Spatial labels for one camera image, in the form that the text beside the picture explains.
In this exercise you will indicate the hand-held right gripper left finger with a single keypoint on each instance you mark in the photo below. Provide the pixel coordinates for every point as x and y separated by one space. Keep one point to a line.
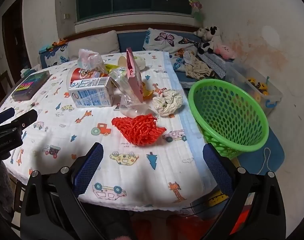
89 170

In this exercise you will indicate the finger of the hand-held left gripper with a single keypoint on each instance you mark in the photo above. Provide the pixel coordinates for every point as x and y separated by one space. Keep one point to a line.
3 116
25 120

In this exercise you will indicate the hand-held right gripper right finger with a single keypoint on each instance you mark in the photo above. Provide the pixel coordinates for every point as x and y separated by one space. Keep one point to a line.
217 170

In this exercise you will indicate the green plastic basket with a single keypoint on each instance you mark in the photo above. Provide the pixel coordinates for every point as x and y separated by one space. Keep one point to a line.
229 115

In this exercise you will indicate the red foam mesh net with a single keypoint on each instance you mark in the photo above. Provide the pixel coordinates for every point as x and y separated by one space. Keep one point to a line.
138 130

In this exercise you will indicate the white and blue milk carton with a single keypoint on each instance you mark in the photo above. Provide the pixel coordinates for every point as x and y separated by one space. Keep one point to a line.
90 93

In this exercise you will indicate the white tissue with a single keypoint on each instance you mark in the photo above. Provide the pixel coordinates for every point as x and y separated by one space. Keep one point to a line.
167 102

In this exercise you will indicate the clear plastic bag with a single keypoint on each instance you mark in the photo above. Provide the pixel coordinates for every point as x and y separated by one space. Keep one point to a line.
90 60

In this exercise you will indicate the pink snack packet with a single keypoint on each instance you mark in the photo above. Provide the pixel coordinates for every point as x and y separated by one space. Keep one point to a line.
133 80

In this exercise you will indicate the black box with colourful print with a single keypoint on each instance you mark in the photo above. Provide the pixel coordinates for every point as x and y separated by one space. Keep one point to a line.
30 85

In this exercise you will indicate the tissue packet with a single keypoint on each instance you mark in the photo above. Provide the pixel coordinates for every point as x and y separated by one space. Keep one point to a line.
29 71

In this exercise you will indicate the blue floor mat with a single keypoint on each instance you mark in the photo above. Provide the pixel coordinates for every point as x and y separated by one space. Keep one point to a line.
273 155

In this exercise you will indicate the small butterfly print cushion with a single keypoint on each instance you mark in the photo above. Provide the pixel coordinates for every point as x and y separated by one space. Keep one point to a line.
55 57

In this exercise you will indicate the red instant noodle cup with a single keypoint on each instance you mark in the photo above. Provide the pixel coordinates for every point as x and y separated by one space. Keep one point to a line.
82 76

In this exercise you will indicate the small colourful toys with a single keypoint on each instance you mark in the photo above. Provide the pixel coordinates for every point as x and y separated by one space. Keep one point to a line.
54 43

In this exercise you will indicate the dark wooden door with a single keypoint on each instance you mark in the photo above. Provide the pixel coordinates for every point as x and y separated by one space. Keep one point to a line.
14 35

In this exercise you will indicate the clear storage box with toys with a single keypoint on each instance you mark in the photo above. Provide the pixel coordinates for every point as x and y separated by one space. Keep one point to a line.
257 87

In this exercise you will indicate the orange fruit peel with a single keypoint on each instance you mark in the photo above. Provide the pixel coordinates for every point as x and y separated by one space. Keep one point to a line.
147 93

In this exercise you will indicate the brown patterned clothes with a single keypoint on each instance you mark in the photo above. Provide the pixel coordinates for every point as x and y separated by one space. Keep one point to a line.
198 67

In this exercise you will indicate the beige cushion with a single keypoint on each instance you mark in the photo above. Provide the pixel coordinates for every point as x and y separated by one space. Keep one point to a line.
97 43

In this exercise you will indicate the grey patterned cloth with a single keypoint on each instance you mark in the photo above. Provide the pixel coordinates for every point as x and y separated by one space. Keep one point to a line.
214 63

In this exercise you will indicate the white paper cup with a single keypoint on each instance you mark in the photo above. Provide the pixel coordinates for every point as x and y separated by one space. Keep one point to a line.
139 62

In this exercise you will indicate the pink plush toy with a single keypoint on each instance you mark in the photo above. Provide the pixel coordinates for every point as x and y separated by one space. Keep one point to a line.
225 51

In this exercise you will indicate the black and white plush cow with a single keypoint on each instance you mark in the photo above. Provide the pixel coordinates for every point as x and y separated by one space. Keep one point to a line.
209 36

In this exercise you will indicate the butterfly print pillow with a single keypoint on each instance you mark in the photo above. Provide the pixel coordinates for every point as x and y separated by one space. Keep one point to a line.
167 40

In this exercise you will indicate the green hanging decoration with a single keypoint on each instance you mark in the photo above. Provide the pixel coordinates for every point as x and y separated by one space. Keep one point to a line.
195 3

